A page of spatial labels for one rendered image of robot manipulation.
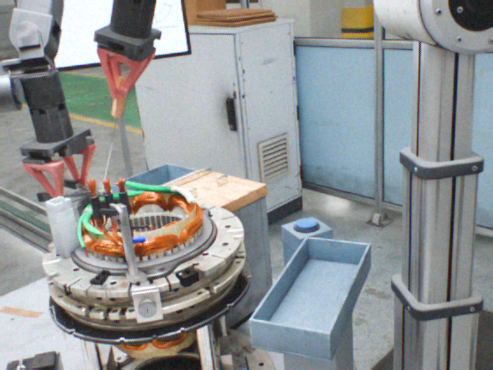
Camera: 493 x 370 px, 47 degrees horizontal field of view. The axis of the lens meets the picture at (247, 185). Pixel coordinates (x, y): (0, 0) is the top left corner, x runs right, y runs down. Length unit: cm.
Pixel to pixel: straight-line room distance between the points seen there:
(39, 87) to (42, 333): 63
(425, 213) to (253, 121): 233
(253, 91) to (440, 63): 235
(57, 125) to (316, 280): 47
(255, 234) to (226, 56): 202
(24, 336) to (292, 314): 72
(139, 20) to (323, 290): 47
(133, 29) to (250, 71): 240
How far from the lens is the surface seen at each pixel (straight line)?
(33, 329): 140
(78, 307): 87
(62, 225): 92
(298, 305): 86
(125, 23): 81
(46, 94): 92
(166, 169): 140
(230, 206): 112
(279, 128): 341
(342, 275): 93
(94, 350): 95
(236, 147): 325
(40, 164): 94
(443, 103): 93
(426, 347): 109
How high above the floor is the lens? 149
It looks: 21 degrees down
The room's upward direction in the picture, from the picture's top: 5 degrees counter-clockwise
